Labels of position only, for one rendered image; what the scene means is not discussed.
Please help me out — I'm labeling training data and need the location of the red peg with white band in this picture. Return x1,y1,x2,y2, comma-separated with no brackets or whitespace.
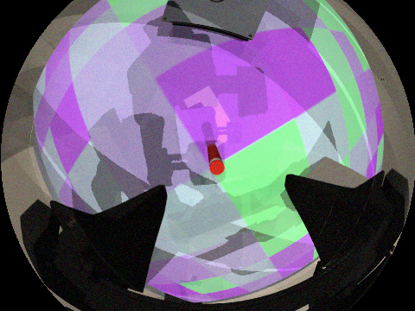
207,145,225,175

